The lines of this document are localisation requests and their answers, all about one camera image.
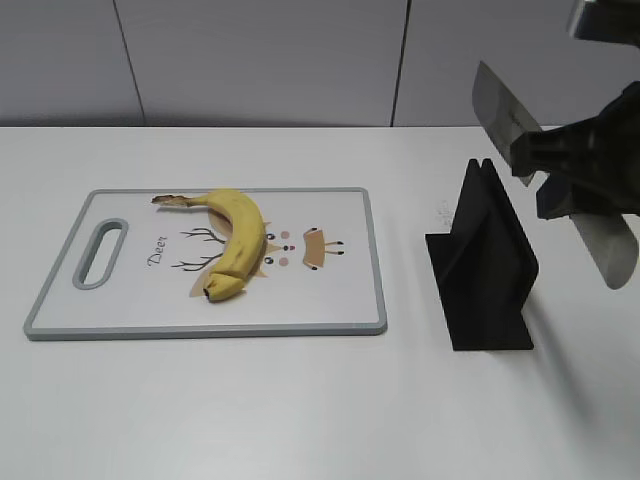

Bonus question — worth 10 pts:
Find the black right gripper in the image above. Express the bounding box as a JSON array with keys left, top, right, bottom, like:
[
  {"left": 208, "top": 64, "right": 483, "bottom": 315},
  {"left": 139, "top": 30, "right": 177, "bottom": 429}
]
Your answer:
[{"left": 510, "top": 82, "right": 639, "bottom": 220}]

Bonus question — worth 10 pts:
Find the white-handled kitchen knife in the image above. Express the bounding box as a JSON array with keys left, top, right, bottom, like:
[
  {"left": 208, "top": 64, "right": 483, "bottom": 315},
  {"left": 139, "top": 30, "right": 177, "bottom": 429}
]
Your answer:
[{"left": 472, "top": 63, "right": 639, "bottom": 290}]

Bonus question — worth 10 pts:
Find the yellow banana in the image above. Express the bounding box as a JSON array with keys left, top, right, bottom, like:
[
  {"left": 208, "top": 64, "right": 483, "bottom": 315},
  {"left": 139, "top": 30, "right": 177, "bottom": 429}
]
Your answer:
[{"left": 151, "top": 189, "right": 266, "bottom": 281}]

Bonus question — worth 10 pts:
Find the black knife stand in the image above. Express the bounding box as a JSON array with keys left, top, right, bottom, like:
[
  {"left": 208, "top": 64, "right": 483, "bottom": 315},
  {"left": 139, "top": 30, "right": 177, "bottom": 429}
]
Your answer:
[{"left": 425, "top": 158, "right": 539, "bottom": 351}]

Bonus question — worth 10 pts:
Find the white grey-rimmed cutting board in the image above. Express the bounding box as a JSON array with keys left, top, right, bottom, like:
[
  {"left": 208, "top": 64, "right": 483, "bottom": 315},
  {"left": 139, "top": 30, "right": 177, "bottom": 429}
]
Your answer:
[{"left": 24, "top": 187, "right": 387, "bottom": 341}]

